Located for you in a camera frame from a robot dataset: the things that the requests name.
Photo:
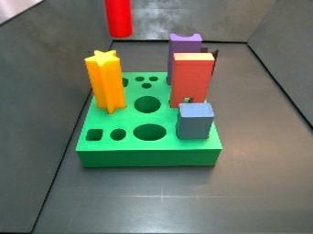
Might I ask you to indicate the blue square block peg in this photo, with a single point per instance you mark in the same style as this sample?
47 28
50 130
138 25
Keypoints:
196 117

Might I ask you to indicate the red arch block peg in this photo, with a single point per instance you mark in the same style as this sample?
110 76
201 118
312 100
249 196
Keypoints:
192 76

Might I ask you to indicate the red cylinder peg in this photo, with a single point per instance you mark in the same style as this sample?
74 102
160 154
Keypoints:
120 17

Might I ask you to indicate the green shape sorter board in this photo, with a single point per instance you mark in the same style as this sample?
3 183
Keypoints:
137 136

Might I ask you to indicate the purple notched block peg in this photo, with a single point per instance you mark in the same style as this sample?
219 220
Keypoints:
181 45

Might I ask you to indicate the yellow star prism peg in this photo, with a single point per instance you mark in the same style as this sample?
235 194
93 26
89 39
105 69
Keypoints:
104 67

